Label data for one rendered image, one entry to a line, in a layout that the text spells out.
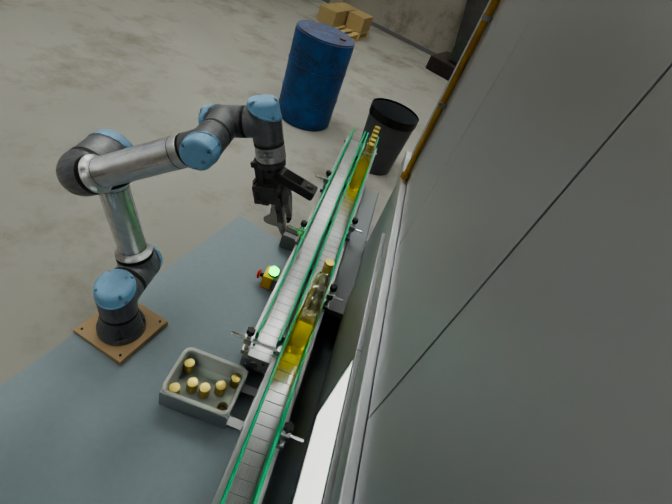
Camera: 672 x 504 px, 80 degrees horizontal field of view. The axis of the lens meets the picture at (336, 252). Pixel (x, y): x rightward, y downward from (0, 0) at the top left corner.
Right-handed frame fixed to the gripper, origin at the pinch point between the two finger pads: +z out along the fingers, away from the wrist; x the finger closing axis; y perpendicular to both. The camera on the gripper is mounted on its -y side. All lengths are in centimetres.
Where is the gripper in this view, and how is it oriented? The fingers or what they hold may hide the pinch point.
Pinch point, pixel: (287, 225)
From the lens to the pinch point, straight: 115.1
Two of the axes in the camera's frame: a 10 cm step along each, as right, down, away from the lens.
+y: -9.8, -1.1, 1.7
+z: 0.3, 7.7, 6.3
